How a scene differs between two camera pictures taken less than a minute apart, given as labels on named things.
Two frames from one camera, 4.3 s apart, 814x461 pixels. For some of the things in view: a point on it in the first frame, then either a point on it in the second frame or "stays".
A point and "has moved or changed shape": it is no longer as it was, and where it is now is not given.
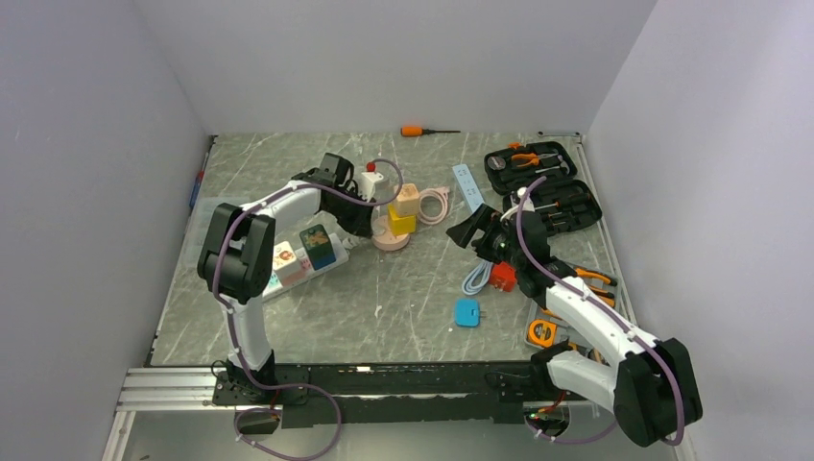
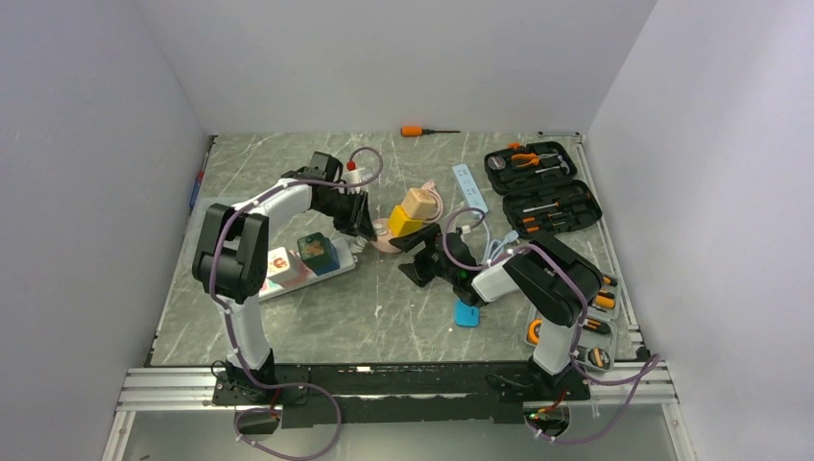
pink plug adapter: x=300 y=270 stays
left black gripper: x=362 y=223 stays
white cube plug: x=284 y=260 has moved or changed shape
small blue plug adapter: x=466 y=312 stays
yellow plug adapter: x=400 y=225 stays
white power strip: x=342 y=255 has moved or changed shape
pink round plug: x=383 y=237 stays
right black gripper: x=487 y=219 to x=417 y=271
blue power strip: x=468 y=187 stays
